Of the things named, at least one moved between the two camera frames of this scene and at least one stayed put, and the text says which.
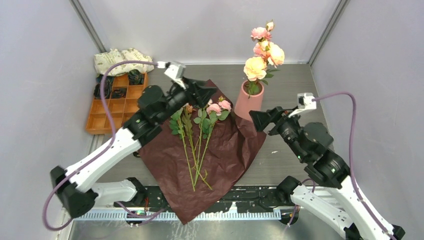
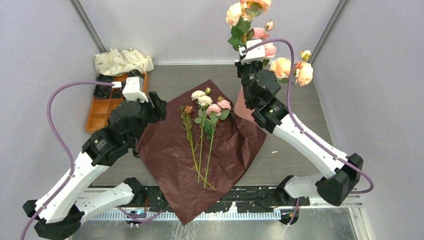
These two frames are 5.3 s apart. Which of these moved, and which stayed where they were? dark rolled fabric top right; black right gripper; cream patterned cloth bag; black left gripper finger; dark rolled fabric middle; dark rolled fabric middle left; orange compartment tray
Moved: black left gripper finger; black right gripper
Stayed: dark rolled fabric middle left; cream patterned cloth bag; orange compartment tray; dark rolled fabric top right; dark rolled fabric middle
